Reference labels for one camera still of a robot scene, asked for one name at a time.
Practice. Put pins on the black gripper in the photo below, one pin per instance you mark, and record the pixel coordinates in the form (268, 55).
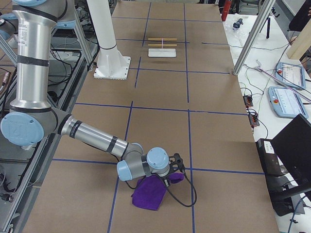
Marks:
(166, 178)

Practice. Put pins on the purple towel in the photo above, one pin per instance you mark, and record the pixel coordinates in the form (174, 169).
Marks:
(149, 193)

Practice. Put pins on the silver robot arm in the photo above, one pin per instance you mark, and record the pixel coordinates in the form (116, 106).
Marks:
(31, 117)

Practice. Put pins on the white towel rack base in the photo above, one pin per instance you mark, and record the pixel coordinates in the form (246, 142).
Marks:
(162, 53)

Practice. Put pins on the lower wooden rack bar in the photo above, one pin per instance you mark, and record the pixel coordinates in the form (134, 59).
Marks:
(162, 45)

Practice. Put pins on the wooden rack bar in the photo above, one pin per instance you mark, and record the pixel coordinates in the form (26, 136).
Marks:
(162, 39)
(162, 45)

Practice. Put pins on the upper wooden rack bar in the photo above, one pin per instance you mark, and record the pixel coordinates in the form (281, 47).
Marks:
(162, 39)

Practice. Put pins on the near orange connector block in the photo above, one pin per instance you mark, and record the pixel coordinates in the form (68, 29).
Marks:
(253, 117)

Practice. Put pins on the orange connector block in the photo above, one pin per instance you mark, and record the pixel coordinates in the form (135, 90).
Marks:
(253, 117)
(248, 101)

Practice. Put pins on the far orange connector block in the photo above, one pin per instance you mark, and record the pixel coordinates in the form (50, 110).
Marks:
(248, 101)

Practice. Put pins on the black computer box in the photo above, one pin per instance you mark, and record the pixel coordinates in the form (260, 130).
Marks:
(277, 182)

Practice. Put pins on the black monitor with stand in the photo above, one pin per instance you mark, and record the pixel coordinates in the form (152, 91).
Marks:
(293, 147)

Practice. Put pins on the near teach pendant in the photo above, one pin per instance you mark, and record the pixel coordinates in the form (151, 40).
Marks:
(285, 103)

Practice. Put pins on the teach pendant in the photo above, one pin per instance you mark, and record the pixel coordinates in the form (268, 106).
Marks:
(285, 103)
(291, 75)

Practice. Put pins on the far teach pendant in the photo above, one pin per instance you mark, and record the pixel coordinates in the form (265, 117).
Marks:
(291, 75)

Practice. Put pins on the red fire extinguisher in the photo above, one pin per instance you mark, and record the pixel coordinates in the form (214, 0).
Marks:
(226, 9)

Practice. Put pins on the wooden beam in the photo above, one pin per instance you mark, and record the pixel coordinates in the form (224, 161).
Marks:
(301, 44)

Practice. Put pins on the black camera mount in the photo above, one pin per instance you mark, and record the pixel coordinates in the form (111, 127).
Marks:
(176, 164)

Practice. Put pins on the white camera pole with base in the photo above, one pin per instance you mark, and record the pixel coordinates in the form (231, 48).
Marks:
(111, 64)

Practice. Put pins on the aluminium frame post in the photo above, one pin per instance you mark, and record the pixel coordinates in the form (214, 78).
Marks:
(259, 22)

